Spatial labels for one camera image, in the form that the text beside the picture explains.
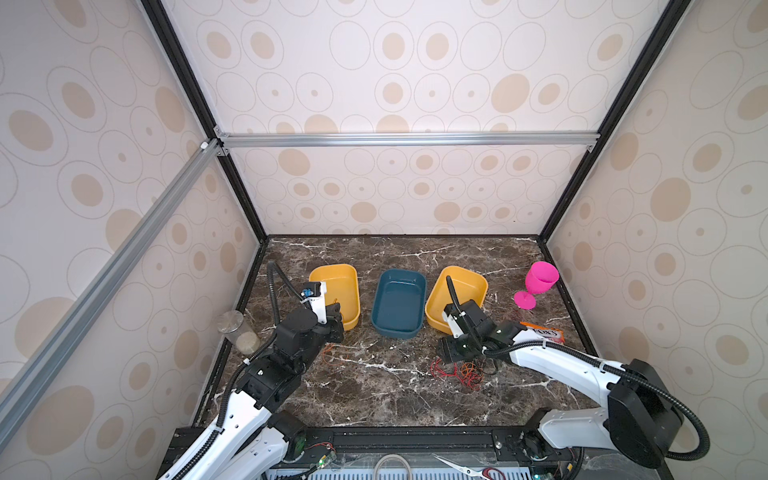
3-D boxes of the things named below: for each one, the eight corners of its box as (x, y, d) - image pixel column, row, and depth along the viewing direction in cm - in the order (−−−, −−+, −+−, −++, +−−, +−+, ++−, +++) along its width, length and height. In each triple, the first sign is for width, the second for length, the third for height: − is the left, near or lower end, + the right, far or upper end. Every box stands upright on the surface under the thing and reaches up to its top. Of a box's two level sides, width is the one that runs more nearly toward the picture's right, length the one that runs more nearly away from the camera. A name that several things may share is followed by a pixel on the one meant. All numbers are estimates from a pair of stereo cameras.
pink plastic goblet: (517, 310, 101) (535, 282, 88) (511, 291, 106) (528, 261, 94) (540, 310, 101) (562, 282, 88) (533, 291, 106) (552, 261, 94)
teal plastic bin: (371, 340, 94) (370, 331, 89) (374, 279, 109) (373, 269, 105) (428, 340, 94) (430, 332, 89) (423, 279, 109) (424, 269, 105)
